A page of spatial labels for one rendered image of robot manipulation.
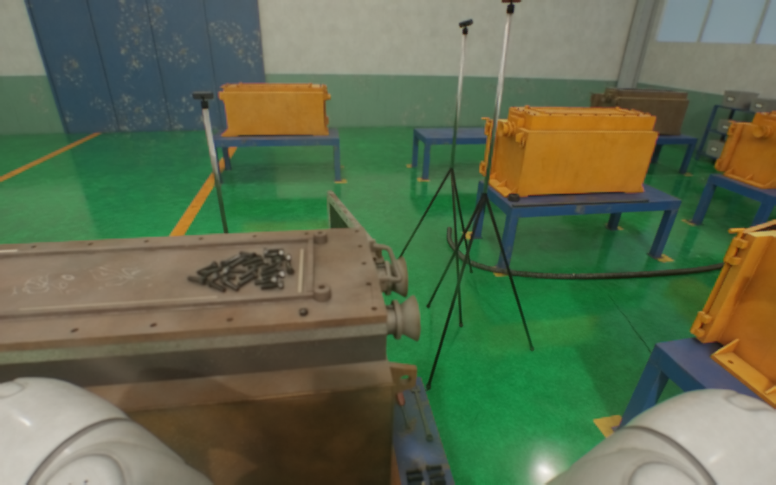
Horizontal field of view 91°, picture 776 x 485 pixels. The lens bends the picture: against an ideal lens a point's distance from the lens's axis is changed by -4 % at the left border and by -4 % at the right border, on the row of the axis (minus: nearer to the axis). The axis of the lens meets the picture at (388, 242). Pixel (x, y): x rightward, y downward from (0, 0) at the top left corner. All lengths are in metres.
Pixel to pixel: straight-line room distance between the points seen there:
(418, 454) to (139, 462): 1.19
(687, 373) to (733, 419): 1.68
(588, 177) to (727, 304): 2.16
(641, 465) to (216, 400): 0.74
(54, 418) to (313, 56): 9.50
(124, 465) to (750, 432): 0.60
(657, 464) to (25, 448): 0.57
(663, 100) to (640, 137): 3.80
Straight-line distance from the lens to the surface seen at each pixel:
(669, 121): 8.37
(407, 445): 1.54
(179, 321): 0.93
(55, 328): 1.04
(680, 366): 2.27
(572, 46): 11.80
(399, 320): 1.02
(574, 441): 2.57
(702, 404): 0.58
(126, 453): 0.44
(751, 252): 2.25
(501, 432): 2.46
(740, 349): 2.45
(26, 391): 0.59
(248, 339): 0.90
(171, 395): 0.97
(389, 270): 1.13
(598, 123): 4.16
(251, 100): 6.04
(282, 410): 0.93
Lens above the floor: 1.89
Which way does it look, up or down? 27 degrees down
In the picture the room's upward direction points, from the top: 2 degrees clockwise
